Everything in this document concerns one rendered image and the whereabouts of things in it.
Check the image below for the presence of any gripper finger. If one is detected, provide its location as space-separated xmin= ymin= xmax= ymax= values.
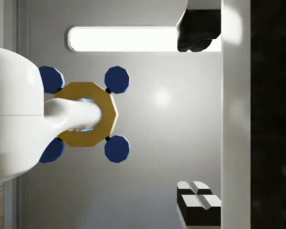
xmin=176 ymin=0 xmax=222 ymax=53
xmin=176 ymin=180 xmax=222 ymax=229

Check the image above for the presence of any drone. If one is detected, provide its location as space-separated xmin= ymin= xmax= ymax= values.
xmin=38 ymin=65 xmax=131 ymax=164

